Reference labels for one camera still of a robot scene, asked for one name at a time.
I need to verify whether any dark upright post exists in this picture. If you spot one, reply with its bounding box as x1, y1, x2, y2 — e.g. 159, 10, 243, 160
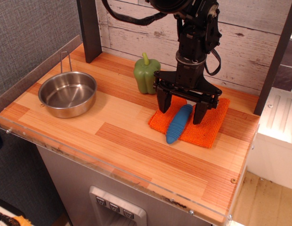
253, 4, 292, 116
76, 0, 102, 63

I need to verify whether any grey toy kitchen cabinet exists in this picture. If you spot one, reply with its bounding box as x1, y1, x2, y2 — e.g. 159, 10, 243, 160
35, 144, 214, 226

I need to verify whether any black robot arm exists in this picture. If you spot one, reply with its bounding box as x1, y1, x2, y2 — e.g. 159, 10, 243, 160
150, 0, 222, 124

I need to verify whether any stainless steel pot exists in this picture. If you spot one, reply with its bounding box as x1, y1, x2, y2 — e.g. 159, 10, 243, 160
38, 61, 97, 118

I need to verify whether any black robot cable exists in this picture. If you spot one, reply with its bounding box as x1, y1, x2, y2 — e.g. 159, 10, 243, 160
101, 0, 222, 76

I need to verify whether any clear acrylic edge guard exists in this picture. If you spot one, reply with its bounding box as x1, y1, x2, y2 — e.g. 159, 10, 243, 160
0, 109, 259, 226

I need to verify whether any white toy sink unit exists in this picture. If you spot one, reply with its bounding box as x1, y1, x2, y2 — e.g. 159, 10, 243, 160
247, 88, 292, 189

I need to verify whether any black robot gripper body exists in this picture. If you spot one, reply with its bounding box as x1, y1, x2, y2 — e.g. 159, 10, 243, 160
154, 52, 222, 110

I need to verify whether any green toy bell pepper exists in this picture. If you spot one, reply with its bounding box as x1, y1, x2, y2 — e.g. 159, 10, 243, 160
133, 52, 161, 95

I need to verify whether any dark left upright post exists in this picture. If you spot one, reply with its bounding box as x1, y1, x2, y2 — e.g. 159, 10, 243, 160
76, 0, 102, 63

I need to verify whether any silver dispenser button panel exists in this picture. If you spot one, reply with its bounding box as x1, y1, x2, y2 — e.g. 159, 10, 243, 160
89, 186, 147, 226

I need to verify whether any orange yellow object bottom left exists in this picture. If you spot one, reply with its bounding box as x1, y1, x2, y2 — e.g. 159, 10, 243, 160
14, 216, 32, 226

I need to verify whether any dark right upright post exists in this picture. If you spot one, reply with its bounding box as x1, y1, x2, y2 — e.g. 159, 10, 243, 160
253, 4, 292, 116

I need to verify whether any orange knitted cloth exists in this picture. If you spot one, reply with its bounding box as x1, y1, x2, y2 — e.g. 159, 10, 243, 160
148, 97, 230, 148

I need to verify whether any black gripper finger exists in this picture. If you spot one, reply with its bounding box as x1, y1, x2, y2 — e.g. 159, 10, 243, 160
193, 101, 208, 125
157, 87, 172, 113

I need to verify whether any blue handled metal spoon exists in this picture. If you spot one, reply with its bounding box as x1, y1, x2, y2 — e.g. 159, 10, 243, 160
166, 104, 193, 144

